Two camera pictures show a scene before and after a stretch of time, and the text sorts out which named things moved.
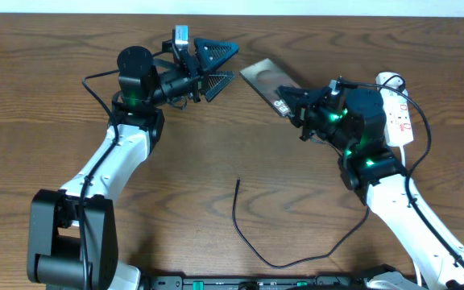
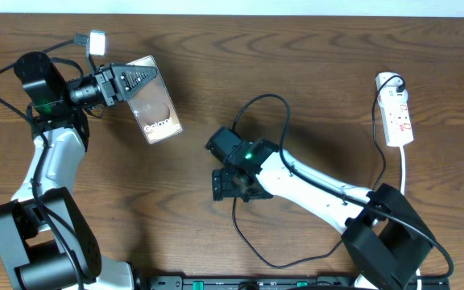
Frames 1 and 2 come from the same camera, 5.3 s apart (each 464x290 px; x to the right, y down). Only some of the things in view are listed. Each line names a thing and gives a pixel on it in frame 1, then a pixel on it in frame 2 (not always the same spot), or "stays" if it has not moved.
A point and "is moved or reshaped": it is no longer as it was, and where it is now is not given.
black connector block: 254,283 stays
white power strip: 396,109 stays
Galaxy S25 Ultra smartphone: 265,77 is moved or reshaped
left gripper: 199,78 → 111,84
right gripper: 307,101 → 221,188
